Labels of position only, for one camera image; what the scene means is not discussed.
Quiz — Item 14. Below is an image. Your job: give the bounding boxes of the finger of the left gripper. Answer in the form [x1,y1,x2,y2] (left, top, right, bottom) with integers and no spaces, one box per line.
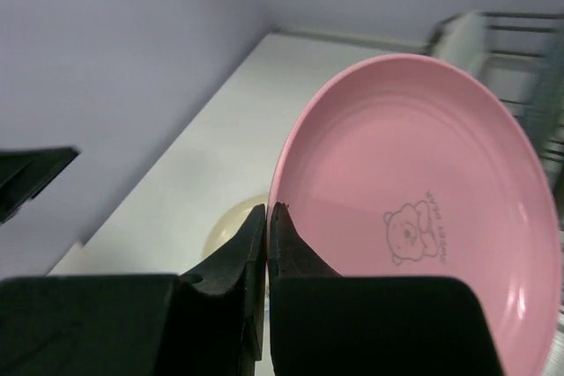
[1,146,79,223]

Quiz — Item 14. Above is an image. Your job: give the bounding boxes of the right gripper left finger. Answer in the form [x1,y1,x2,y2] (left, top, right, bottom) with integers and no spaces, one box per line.
[1,205,266,375]

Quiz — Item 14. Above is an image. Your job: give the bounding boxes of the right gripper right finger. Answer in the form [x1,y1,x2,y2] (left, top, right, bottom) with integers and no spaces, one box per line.
[268,203,503,375]

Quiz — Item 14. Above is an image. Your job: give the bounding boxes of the cream white plate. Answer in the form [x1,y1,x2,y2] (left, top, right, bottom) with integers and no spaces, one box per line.
[201,193,270,306]

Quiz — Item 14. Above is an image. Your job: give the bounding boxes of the pink plate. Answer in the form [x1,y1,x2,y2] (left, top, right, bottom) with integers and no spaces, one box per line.
[269,54,561,375]

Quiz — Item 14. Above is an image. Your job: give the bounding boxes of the grey wire dish rack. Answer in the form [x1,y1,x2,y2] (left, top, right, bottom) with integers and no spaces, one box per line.
[420,11,563,215]

